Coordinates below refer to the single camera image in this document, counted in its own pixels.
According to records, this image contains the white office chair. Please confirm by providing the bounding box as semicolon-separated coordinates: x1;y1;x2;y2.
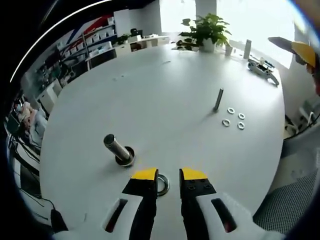
284;99;317;133

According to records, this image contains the large metal washer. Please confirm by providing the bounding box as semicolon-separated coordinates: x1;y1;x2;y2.
156;174;170;197

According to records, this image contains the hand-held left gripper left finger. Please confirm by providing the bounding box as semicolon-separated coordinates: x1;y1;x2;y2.
53;167;160;240

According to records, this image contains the shelf with white bins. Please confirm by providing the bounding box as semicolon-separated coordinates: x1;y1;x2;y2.
56;16;117;61

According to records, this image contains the tall white cylinder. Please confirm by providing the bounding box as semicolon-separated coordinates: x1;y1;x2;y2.
243;39;252;60

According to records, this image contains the thin threaded metal stud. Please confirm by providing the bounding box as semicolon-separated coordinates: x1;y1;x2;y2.
212;87;224;112

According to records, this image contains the black computer mouse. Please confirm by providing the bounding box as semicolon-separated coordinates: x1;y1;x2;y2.
50;208;69;233

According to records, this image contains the white office desk row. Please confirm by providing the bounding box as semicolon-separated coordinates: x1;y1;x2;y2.
86;34;171;68

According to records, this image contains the small green desk plant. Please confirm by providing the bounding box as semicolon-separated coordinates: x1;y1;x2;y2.
116;34;131;45

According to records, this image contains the large potted green plant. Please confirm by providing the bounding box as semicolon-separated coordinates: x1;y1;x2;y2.
178;12;233;53

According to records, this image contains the thick threaded metal stud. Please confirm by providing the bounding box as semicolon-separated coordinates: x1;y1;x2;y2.
103;133;136;168

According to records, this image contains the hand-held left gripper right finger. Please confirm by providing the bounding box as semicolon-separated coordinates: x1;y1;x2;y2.
179;167;286;240

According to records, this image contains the black mouse cable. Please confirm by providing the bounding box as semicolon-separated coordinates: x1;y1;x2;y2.
19;189;55;211

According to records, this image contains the grey mesh office chair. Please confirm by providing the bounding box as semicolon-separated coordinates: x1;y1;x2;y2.
252;132;320;235

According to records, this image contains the white game controller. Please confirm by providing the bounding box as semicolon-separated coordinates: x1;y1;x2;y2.
247;56;280;86

